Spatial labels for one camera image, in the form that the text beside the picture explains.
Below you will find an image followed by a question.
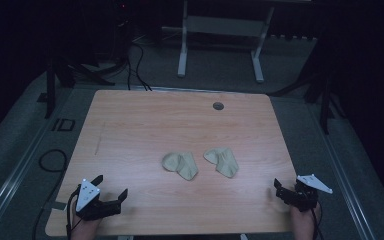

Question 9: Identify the person's right hand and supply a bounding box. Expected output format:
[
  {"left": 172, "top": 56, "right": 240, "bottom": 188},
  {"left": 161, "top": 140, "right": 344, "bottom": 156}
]
[{"left": 289, "top": 201, "right": 322, "bottom": 240}]

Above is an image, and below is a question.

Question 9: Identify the beige sock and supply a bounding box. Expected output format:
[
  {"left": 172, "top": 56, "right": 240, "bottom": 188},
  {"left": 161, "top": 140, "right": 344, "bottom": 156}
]
[
  {"left": 161, "top": 151, "right": 200, "bottom": 182},
  {"left": 203, "top": 147, "right": 240, "bottom": 179}
]

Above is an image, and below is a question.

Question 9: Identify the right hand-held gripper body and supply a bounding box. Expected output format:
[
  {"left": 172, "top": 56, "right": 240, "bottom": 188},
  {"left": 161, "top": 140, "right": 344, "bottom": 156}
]
[{"left": 279, "top": 173, "right": 334, "bottom": 213}]

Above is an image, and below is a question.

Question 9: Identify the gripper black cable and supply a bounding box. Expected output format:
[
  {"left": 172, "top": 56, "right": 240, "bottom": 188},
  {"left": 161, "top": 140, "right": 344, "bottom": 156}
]
[
  {"left": 65, "top": 186, "right": 83, "bottom": 240},
  {"left": 309, "top": 206, "right": 324, "bottom": 240}
]

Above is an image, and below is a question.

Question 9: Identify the white metal desk frame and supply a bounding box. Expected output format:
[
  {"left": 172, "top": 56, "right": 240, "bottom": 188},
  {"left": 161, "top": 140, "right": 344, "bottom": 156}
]
[{"left": 177, "top": 0, "right": 313, "bottom": 84}]

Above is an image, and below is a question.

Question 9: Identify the black floor cable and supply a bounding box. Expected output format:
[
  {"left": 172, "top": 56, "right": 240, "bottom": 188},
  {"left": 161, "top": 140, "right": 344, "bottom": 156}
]
[{"left": 126, "top": 41, "right": 153, "bottom": 92}]

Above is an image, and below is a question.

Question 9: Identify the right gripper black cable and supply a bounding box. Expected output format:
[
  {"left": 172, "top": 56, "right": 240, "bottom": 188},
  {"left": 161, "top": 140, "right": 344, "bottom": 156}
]
[{"left": 309, "top": 206, "right": 324, "bottom": 240}]

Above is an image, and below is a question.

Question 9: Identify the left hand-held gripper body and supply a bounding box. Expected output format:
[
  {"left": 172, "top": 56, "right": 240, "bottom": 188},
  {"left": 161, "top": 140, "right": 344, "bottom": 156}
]
[{"left": 75, "top": 178, "right": 122, "bottom": 222}]

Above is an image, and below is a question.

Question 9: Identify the black cable loop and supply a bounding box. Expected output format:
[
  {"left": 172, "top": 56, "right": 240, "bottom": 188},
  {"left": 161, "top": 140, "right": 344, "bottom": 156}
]
[{"left": 38, "top": 148, "right": 69, "bottom": 174}]

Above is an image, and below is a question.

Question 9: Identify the black tripod stand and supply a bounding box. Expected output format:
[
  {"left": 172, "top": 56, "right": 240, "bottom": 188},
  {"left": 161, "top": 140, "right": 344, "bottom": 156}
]
[
  {"left": 36, "top": 56, "right": 116, "bottom": 120},
  {"left": 268, "top": 49, "right": 346, "bottom": 136}
]

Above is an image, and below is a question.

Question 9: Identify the person's left hand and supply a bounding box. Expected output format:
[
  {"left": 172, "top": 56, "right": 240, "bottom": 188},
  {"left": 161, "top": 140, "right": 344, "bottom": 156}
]
[{"left": 69, "top": 213, "right": 104, "bottom": 240}]

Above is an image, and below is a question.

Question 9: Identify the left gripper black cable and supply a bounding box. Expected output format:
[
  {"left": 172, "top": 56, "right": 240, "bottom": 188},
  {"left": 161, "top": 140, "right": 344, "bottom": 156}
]
[{"left": 65, "top": 186, "right": 83, "bottom": 240}]

